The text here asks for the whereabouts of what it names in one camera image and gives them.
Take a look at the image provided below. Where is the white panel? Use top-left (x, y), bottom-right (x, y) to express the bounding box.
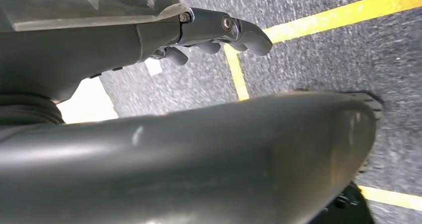
top-left (56, 57), bottom-right (163, 125)

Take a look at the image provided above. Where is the yellow floor tape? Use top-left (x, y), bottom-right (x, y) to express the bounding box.
top-left (358, 185), bottom-right (422, 212)
top-left (223, 0), bottom-right (422, 102)

